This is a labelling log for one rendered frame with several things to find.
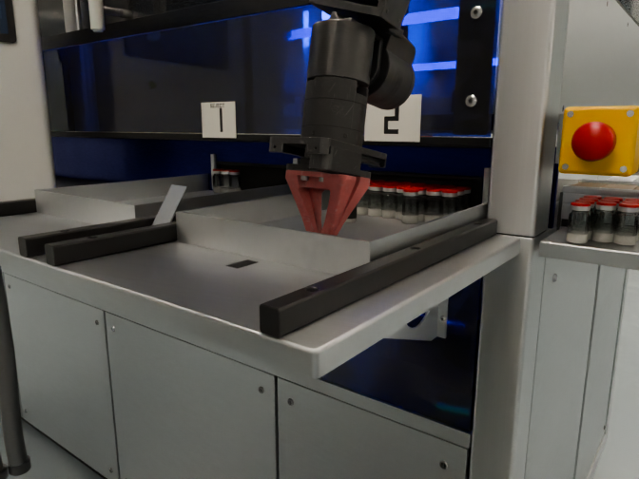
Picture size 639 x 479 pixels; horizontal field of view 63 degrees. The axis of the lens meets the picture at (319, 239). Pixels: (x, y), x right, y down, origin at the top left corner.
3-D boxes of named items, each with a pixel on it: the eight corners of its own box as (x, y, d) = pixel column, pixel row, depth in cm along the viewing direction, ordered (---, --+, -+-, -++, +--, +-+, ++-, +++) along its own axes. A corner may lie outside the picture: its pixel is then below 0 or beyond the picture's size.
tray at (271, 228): (344, 205, 87) (344, 184, 86) (501, 223, 71) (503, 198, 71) (177, 241, 60) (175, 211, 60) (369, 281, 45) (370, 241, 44)
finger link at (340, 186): (377, 258, 51) (388, 160, 50) (334, 258, 45) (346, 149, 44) (320, 247, 55) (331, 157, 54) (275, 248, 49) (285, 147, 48)
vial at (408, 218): (406, 220, 72) (407, 187, 71) (420, 222, 71) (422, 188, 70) (398, 223, 70) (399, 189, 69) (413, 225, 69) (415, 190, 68)
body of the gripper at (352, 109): (387, 173, 50) (396, 96, 50) (323, 160, 42) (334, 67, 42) (332, 170, 54) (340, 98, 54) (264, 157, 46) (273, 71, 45)
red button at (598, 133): (575, 159, 57) (579, 122, 56) (616, 161, 55) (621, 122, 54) (567, 161, 54) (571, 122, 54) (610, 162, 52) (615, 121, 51)
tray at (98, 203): (207, 190, 107) (206, 173, 106) (306, 201, 91) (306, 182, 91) (36, 212, 80) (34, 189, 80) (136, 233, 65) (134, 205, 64)
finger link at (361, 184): (363, 258, 49) (375, 157, 48) (317, 259, 43) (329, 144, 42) (306, 247, 53) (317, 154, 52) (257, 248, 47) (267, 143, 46)
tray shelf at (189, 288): (191, 198, 110) (191, 189, 110) (537, 241, 69) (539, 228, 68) (-82, 235, 73) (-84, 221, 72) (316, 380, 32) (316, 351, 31)
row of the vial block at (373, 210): (347, 211, 81) (348, 181, 80) (458, 223, 70) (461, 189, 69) (339, 213, 79) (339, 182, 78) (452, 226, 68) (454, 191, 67)
